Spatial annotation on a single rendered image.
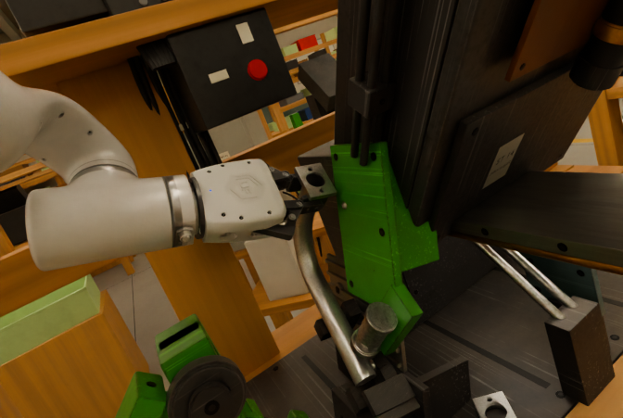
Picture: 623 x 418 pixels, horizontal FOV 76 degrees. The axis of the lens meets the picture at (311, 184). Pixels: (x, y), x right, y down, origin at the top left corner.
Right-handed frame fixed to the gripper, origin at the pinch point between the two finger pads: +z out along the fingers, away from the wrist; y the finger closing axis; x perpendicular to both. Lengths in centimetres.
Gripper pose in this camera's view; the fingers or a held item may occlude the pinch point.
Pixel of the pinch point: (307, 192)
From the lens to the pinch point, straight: 54.9
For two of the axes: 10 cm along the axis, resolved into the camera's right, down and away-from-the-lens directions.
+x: -2.8, 6.5, 7.0
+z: 8.8, -1.2, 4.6
